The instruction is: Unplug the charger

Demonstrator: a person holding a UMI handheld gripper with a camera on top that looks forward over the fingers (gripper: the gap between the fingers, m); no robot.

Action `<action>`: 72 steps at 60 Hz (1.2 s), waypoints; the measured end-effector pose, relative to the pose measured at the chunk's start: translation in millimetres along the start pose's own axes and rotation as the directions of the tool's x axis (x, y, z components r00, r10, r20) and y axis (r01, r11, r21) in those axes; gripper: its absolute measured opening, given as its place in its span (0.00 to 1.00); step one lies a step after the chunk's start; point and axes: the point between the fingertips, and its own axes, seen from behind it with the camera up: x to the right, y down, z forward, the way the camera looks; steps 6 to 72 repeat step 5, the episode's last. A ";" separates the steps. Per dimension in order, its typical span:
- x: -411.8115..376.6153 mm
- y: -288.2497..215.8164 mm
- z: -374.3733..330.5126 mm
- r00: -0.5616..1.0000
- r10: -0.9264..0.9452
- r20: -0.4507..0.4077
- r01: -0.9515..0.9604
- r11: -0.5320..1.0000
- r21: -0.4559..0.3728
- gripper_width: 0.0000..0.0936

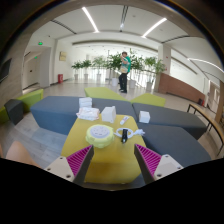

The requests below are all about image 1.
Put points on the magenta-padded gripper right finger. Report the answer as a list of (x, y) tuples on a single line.
[(156, 165)]

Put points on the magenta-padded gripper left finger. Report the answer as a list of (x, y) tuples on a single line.
[(71, 165)]

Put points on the black charger block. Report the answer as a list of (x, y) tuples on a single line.
[(124, 135)]

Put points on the wide grey sofa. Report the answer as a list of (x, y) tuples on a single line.
[(176, 146)]

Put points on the round yellow-green power strip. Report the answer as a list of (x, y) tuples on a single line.
[(99, 135)]

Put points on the small white cube box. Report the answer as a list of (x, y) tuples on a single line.
[(144, 117)]

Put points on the grey sofa with white box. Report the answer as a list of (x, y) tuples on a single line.
[(173, 116)]

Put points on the wet wipes pack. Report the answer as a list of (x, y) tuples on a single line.
[(87, 114)]

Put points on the long grey sofa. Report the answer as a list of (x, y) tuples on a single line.
[(53, 113)]

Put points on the white tube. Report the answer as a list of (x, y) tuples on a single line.
[(124, 120)]

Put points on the tall white paper box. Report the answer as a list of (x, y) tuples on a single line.
[(108, 115)]

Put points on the yellow-green sofa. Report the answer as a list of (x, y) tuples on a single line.
[(103, 93), (148, 99)]

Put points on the wooden bench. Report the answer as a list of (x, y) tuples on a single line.
[(200, 111)]

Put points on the green seat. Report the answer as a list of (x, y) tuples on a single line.
[(31, 98)]

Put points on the dark grey ottoman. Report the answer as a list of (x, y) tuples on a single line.
[(14, 111)]

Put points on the red fire extinguisher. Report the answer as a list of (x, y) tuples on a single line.
[(60, 78)]

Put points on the row of potted plants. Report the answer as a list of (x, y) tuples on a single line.
[(100, 61)]

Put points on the person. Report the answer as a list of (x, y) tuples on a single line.
[(126, 61)]

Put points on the green exit sign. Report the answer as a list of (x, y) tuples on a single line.
[(40, 43)]

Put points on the ceiling strip lights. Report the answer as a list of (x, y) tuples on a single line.
[(90, 20)]

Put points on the yellow wall picture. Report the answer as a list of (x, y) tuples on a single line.
[(63, 56)]

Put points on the black wall screen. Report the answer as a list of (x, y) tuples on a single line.
[(5, 70)]

